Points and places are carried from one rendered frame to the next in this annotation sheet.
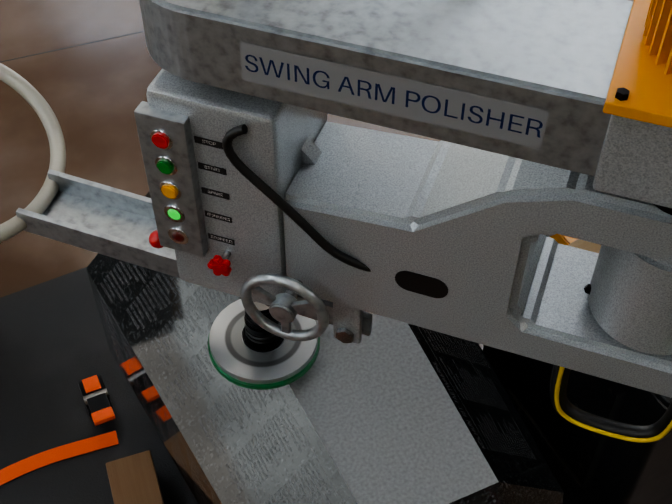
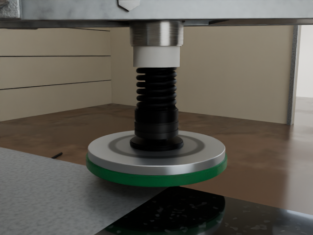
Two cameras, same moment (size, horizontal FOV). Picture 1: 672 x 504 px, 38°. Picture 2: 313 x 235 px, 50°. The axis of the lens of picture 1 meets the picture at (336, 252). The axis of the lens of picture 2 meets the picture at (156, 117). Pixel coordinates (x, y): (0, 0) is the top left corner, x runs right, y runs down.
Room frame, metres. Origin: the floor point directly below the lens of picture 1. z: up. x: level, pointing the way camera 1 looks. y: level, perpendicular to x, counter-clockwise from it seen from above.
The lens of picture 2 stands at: (1.60, -0.13, 1.02)
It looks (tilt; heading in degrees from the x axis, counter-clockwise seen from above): 11 degrees down; 148
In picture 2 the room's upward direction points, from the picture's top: straight up
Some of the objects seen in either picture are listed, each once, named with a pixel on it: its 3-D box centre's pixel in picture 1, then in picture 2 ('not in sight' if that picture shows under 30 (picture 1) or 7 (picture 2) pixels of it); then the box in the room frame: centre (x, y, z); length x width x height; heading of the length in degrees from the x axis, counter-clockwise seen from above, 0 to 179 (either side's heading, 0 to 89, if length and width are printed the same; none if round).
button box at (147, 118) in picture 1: (174, 183); not in sight; (1.08, 0.25, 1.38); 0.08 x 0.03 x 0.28; 70
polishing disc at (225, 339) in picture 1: (263, 337); (156, 148); (1.16, 0.14, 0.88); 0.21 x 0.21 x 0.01
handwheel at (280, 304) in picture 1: (292, 292); not in sight; (1.01, 0.07, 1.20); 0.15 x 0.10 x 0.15; 70
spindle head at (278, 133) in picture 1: (294, 182); not in sight; (1.14, 0.07, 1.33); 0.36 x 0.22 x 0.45; 70
